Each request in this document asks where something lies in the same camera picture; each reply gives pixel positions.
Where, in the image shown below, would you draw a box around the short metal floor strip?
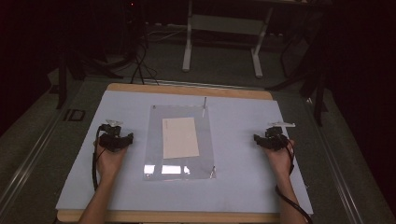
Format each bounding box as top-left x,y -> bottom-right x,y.
134,77 -> 250,91

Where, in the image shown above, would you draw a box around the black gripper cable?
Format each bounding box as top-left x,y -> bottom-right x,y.
274,139 -> 314,224
91,125 -> 106,191

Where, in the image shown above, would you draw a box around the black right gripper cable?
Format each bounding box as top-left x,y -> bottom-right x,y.
274,139 -> 314,224

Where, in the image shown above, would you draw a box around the clear acrylic photo frame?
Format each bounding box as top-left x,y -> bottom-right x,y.
142,104 -> 217,182

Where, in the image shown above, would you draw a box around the person's right hand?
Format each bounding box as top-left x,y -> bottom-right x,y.
262,139 -> 296,179

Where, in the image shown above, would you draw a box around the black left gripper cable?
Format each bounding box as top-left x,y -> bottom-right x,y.
91,125 -> 106,191

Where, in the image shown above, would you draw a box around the black floor bracket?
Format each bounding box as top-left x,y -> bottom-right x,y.
63,108 -> 87,122

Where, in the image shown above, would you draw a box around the white metal desk frame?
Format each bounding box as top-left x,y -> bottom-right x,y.
181,0 -> 276,79

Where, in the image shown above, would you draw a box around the person's left hand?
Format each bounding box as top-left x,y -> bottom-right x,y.
93,139 -> 129,181

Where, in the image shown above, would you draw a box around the photo card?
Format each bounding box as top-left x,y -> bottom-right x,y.
162,117 -> 201,160

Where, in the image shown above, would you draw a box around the metal floor rail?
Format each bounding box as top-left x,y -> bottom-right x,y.
304,96 -> 366,224
0,102 -> 64,214

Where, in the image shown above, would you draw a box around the black metal stand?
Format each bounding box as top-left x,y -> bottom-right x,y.
265,18 -> 331,128
55,46 -> 125,110

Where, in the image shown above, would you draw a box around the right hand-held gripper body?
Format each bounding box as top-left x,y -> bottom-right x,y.
263,121 -> 296,152

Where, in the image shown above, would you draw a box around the black floor cables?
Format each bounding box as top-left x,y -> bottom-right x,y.
130,29 -> 161,86

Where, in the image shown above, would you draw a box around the light blue table mat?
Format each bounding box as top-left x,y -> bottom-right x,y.
55,90 -> 314,216

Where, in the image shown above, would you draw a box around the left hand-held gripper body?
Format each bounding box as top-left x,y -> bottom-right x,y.
98,119 -> 126,153

